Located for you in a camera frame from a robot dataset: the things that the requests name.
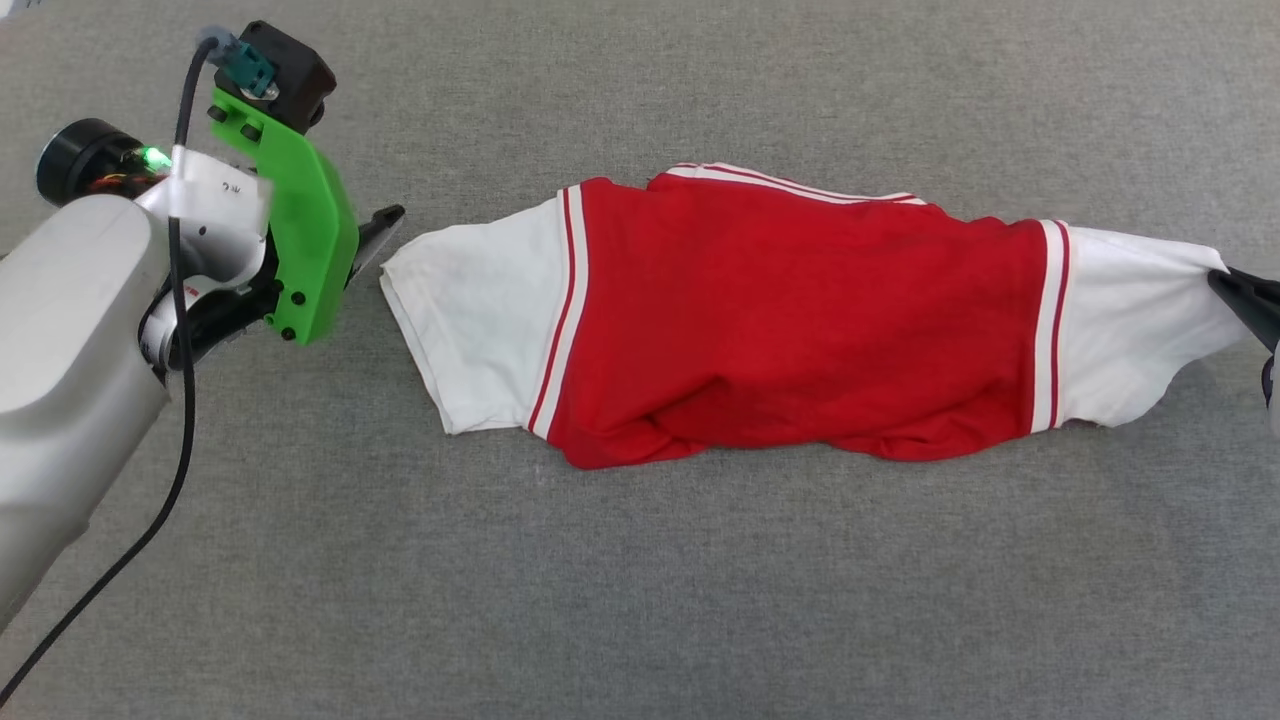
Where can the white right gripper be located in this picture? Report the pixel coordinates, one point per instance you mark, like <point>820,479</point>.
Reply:
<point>1273,395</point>

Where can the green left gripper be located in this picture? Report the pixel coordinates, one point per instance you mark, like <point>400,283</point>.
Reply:
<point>305,230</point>

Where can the red and white t-shirt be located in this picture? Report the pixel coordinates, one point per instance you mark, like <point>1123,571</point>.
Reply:
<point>800,320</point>

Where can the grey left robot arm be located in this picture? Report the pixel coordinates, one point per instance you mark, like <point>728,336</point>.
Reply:
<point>70,340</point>

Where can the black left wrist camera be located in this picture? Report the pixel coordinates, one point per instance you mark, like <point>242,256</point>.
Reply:
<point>295,70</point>

